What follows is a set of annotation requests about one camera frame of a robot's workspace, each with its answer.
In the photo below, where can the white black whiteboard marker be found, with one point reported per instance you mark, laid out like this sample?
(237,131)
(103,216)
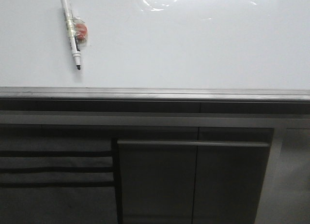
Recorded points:
(71,32)

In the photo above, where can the white whiteboard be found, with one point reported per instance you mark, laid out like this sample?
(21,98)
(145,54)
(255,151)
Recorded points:
(192,44)

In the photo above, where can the grey aluminium whiteboard tray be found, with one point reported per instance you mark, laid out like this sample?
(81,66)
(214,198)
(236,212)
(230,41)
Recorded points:
(157,94)

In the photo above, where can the red magnet taped to marker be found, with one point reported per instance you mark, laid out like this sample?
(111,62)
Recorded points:
(80,29)

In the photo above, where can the grey fabric storage organizer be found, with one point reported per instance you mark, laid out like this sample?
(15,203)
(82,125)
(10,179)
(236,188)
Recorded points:
(56,177)

